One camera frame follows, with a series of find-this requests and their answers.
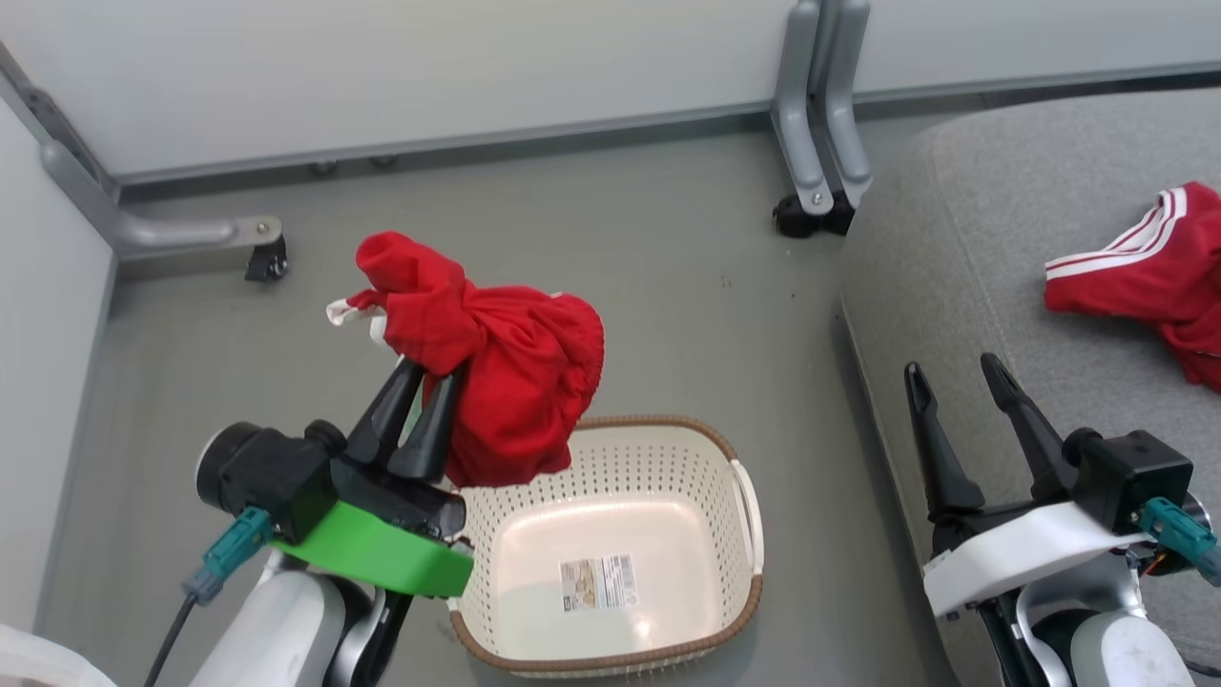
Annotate black double caster wheel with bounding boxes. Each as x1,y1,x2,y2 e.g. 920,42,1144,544
773,191,855,239

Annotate teal left cable connector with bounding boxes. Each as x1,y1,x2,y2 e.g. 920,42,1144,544
183,506,273,604

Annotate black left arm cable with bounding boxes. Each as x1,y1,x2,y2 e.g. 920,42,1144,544
143,592,201,687

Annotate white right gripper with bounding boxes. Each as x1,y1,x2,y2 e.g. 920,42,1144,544
903,353,1155,619

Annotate teal right cable connector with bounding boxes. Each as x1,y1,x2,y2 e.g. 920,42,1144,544
1135,496,1221,588

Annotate grey curved partition foot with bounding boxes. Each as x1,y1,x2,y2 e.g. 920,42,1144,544
771,0,833,216
825,0,874,209

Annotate teal cable connector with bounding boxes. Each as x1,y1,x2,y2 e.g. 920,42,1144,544
1135,496,1221,588
183,506,273,604

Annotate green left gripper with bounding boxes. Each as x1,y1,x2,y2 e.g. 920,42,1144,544
270,358,475,599

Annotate long grey partition foot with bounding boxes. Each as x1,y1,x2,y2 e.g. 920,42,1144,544
40,141,283,260

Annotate plain red garment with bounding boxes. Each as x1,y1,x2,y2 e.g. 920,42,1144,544
327,231,607,489

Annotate single black caster wheel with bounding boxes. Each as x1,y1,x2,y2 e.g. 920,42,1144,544
245,237,289,283

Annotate grey fabric sofa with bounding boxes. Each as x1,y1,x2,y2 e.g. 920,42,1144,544
839,91,1221,687

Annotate cream perforated laundry basket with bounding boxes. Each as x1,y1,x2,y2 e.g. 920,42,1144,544
446,415,766,678

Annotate red garment with white stripes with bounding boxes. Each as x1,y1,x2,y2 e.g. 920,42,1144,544
1045,181,1221,394

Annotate paper label in basket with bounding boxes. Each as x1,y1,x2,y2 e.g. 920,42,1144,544
558,553,640,614

